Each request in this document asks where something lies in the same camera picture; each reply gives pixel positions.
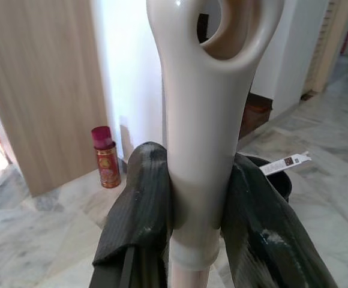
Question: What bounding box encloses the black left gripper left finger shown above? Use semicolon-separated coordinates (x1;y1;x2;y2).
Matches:
91;142;175;288

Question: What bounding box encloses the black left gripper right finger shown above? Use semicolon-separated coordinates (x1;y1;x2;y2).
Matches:
220;153;340;288

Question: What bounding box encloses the long white carton box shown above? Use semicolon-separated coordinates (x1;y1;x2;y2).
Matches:
259;151;313;178

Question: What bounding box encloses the beige broom with long handle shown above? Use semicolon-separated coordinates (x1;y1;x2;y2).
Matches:
145;0;273;288

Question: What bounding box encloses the black round bucket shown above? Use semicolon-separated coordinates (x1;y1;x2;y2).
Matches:
262;158;292;206

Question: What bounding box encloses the red spray can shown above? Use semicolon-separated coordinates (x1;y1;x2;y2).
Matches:
90;125;122;190

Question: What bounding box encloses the light wooden door panel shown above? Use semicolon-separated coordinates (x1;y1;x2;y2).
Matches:
0;0;109;198

